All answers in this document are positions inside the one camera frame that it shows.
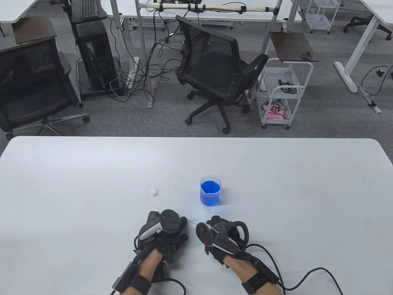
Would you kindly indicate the person's right hand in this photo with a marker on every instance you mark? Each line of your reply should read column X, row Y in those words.
column 234, row 258

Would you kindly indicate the person's left hand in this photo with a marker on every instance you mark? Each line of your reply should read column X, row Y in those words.
column 175, row 242

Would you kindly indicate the clear culture dish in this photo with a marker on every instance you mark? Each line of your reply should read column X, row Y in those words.
column 192, row 230

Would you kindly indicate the beaker of blue dye solution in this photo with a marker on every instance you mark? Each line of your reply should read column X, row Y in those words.
column 210, row 192

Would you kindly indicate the person's right forearm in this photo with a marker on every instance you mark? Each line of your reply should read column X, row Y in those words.
column 240, row 271

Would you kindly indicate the person's left forearm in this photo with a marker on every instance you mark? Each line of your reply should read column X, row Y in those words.
column 149, row 264

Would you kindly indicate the black white left hand controller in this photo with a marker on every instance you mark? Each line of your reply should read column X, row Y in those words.
column 169, row 221

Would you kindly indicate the black white hand controller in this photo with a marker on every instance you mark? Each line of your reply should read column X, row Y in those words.
column 169, row 221
column 204, row 235

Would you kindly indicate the black white right hand controller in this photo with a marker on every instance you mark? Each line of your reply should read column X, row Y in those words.
column 204, row 235

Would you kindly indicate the black right wrist sensor unit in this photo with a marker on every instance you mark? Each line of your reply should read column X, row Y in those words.
column 257, row 282

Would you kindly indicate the black wrist sensor unit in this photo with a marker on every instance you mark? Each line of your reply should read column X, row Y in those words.
column 257, row 282
column 139, row 282

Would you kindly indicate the black left wrist sensor unit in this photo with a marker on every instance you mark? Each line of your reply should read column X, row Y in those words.
column 139, row 282

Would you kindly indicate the pink cloth item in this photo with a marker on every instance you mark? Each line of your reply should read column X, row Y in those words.
column 276, row 114

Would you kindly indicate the white power strip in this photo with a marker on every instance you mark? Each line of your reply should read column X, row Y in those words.
column 132, row 76

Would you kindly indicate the white utility cart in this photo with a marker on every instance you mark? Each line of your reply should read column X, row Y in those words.
column 278, row 76

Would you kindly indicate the grey computer stand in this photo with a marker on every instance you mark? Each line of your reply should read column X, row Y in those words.
column 81, row 73

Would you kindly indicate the black mesh office chair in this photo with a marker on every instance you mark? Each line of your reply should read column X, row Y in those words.
column 212, row 52

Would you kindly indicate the black computer tower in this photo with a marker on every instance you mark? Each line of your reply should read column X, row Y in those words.
column 95, row 55

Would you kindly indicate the black chair with chrome base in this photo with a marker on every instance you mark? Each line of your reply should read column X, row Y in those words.
column 30, row 83

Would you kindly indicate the small black object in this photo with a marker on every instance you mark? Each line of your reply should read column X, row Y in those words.
column 306, row 55

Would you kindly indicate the brown side table top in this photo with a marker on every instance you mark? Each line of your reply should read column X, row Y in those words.
column 291, row 46

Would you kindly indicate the long white desk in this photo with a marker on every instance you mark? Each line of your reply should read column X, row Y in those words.
column 215, row 15

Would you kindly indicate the beige padded rod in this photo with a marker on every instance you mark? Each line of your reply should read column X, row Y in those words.
column 221, row 7

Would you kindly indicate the dark brown side table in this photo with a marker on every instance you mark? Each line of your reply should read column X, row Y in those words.
column 33, row 30

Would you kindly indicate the white desk with white leg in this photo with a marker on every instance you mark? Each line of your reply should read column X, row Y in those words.
column 365, row 37

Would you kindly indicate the black chair base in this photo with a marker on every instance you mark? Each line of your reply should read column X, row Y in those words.
column 359, row 23

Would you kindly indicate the white desk with curved edge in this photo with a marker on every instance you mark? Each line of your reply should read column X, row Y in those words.
column 18, row 9

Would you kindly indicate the aluminium floor rail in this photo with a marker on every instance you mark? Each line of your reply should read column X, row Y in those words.
column 370, row 100

